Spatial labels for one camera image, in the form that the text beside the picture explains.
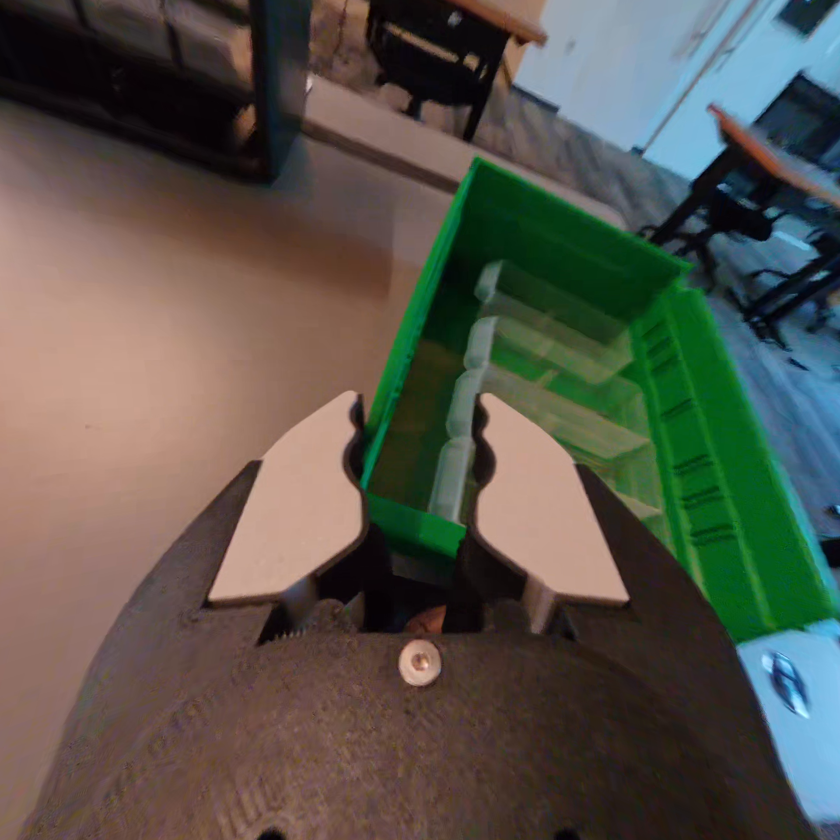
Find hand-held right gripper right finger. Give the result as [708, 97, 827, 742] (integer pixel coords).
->
[468, 392, 632, 635]

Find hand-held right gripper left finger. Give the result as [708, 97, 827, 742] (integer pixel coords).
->
[207, 391, 368, 632]

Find green plastic bin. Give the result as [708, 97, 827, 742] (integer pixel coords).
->
[360, 156, 840, 644]

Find black drawer cabinet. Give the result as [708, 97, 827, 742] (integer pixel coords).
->
[0, 0, 312, 186]

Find rows of clear cabinet drawers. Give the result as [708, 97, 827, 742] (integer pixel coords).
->
[0, 0, 256, 93]

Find white pad with dark logo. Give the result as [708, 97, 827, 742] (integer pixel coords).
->
[735, 620, 840, 824]

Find black desk legs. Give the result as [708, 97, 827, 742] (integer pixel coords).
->
[640, 147, 840, 349]

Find background wooden desk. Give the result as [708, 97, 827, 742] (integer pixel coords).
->
[707, 101, 840, 211]
[449, 0, 549, 47]

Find black office chair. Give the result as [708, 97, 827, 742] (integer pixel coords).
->
[364, 0, 513, 142]

